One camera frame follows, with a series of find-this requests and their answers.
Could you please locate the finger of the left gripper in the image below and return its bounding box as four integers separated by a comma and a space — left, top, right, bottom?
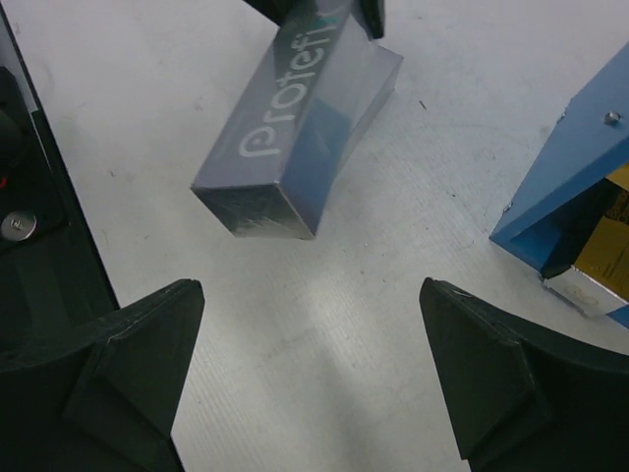
359, 0, 385, 38

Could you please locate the black toothpaste box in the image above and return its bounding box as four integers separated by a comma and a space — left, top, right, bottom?
540, 176, 629, 320

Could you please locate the silver box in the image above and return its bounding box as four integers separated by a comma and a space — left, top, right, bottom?
191, 1, 403, 240

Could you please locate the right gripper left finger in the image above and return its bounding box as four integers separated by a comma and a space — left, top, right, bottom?
1, 279, 204, 471

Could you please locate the blue shelf with coloured boards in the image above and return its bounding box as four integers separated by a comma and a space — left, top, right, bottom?
488, 41, 629, 330

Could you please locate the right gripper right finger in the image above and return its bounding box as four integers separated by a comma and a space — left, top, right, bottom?
419, 278, 628, 471

